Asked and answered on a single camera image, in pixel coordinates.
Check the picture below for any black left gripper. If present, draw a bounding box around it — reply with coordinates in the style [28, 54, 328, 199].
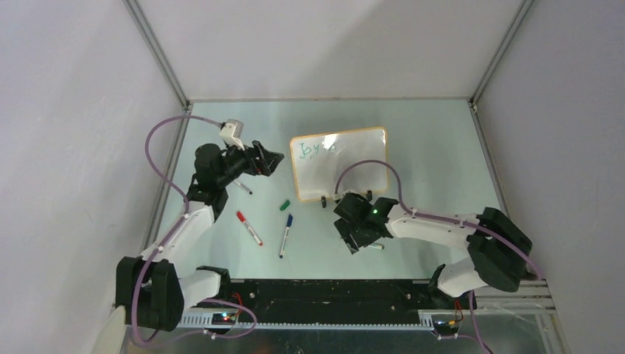
[216, 138, 282, 187]

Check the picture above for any green marker pen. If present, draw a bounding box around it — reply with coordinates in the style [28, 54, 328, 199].
[368, 243, 385, 250]

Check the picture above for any green marker cap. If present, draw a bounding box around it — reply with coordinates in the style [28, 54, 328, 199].
[279, 200, 290, 211]

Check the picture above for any yellow framed whiteboard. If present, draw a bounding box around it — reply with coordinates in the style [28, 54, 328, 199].
[289, 127, 388, 201]

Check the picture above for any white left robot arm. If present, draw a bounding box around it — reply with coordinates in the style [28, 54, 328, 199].
[115, 140, 284, 331]

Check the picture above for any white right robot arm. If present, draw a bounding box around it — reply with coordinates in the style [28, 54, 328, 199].
[334, 192, 533, 308]

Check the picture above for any black marker pen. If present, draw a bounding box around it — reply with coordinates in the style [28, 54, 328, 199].
[234, 180, 253, 195]

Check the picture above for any blue marker pen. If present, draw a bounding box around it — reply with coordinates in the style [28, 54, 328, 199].
[279, 214, 293, 259]

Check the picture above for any red marker pen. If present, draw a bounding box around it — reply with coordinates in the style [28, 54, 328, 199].
[236, 211, 264, 246]

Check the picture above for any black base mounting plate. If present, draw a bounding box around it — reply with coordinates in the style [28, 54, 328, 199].
[216, 280, 455, 325]

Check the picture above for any right controller circuit board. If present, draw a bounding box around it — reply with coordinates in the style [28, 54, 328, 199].
[433, 320, 461, 337]

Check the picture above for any controller circuit board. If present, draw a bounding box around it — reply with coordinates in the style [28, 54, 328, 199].
[211, 313, 237, 326]
[433, 320, 461, 337]

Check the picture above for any left controller circuit board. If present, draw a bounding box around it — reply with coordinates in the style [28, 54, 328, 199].
[211, 313, 237, 326]

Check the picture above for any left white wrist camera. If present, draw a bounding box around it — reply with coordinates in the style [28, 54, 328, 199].
[219, 119, 246, 150]

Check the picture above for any left aluminium frame post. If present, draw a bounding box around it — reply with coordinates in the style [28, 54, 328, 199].
[122, 0, 190, 111]

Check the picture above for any aluminium frame post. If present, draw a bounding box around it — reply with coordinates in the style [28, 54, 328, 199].
[469, 0, 535, 110]
[122, 0, 190, 111]

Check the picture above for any right aluminium frame post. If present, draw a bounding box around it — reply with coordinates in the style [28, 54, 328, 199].
[469, 0, 535, 110]

